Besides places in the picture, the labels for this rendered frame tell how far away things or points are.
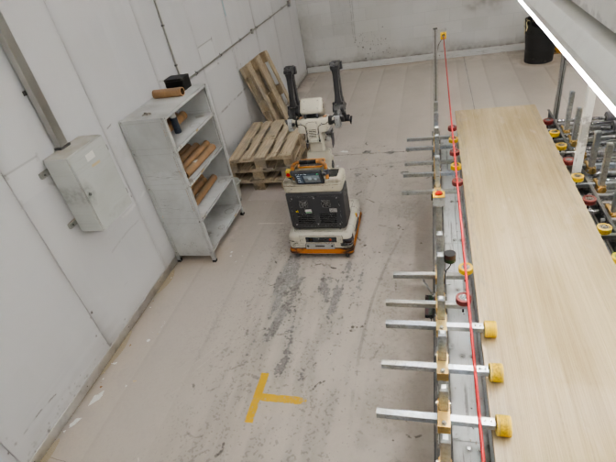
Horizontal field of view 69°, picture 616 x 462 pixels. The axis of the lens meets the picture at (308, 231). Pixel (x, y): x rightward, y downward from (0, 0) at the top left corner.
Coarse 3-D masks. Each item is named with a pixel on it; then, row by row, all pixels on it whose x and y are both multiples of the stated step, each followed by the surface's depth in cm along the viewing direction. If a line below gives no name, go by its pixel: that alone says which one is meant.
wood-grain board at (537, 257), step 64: (512, 128) 391; (512, 192) 311; (576, 192) 298; (512, 256) 259; (576, 256) 250; (512, 320) 221; (576, 320) 215; (512, 384) 193; (576, 384) 188; (512, 448) 171; (576, 448) 168
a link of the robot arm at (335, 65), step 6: (336, 60) 396; (330, 66) 392; (336, 66) 390; (336, 72) 393; (336, 78) 395; (336, 84) 398; (336, 90) 400; (336, 96) 402; (336, 102) 405; (342, 102) 404; (342, 108) 405
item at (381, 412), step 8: (384, 408) 188; (384, 416) 186; (392, 416) 185; (400, 416) 184; (408, 416) 183; (416, 416) 182; (424, 416) 182; (432, 416) 181; (456, 416) 179; (464, 416) 179; (472, 416) 178; (456, 424) 179; (464, 424) 178; (472, 424) 177; (488, 424) 174; (496, 424) 175
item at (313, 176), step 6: (294, 174) 385; (300, 174) 384; (306, 174) 383; (312, 174) 382; (318, 174) 380; (324, 174) 385; (300, 180) 391; (306, 180) 390; (312, 180) 389; (318, 180) 388
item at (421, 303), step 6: (390, 300) 252; (396, 300) 251; (402, 300) 251; (408, 300) 250; (414, 300) 249; (420, 300) 248; (396, 306) 251; (402, 306) 250; (408, 306) 249; (414, 306) 248; (420, 306) 247; (426, 306) 246; (432, 306) 245; (450, 306) 243; (456, 306) 242; (462, 306) 241
